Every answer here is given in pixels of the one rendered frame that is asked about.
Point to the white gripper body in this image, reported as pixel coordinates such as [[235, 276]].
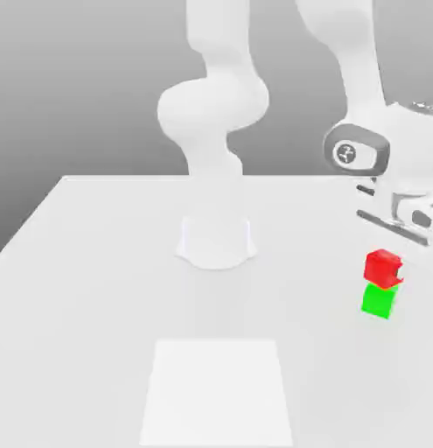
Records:
[[391, 229]]

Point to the small red cube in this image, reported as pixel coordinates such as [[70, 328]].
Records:
[[378, 267]]

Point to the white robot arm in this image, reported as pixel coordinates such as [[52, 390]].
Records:
[[212, 105]]

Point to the small green cube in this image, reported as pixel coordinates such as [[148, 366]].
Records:
[[377, 302]]

